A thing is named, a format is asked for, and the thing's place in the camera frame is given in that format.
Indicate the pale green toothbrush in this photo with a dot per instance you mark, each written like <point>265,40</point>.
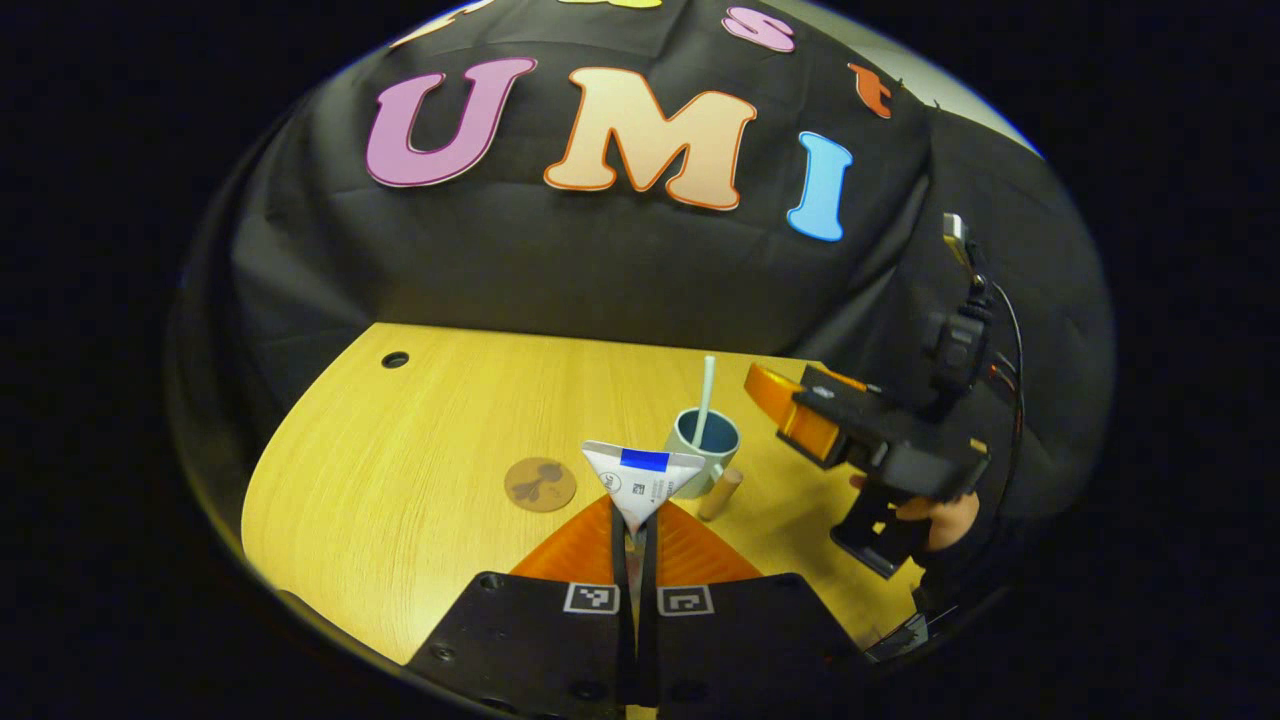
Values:
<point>705,400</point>

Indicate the black backdrop cloth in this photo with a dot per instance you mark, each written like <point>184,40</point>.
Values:
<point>500,260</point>

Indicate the white toothpaste tube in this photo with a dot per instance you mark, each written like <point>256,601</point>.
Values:
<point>640,485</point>

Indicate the round brown coaster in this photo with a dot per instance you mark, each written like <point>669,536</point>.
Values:
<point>540,485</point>

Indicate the wooden desktop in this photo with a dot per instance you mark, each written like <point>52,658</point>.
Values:
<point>400,450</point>

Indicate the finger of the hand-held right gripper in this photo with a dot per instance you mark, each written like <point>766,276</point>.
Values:
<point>815,415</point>

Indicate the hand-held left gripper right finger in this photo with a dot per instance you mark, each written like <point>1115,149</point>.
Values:
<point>750,645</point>

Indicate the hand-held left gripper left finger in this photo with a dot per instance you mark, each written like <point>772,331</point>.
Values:
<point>530,645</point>

